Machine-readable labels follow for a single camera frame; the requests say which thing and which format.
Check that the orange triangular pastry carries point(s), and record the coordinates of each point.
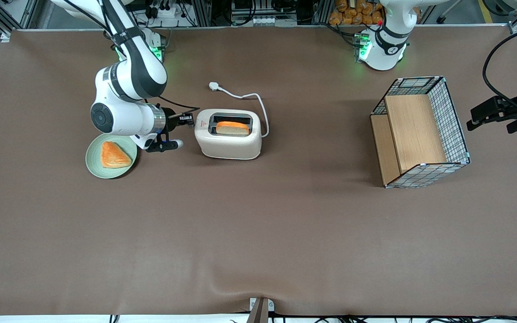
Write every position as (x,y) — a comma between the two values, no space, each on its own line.
(113,155)

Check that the pale green round plate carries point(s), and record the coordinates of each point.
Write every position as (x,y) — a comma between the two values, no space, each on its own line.
(94,161)

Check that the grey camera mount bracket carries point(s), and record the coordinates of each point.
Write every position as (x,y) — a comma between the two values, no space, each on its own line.
(261,310)

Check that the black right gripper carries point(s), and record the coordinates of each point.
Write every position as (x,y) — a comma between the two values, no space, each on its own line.
(171,120)

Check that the bag of bread rolls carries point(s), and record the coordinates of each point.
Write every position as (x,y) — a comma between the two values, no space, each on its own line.
(357,12)

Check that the toast bread slice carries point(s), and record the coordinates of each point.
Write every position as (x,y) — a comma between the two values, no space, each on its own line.
(232,128)

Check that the white two-slot toaster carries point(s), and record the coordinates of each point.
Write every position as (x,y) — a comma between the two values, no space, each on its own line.
(229,146)

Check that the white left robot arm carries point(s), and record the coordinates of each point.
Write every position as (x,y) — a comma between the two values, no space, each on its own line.
(386,45)

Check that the white power strip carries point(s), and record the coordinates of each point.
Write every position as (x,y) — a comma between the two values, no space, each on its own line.
(164,10)

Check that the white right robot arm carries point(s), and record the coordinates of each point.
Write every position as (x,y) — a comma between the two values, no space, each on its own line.
(128,89)

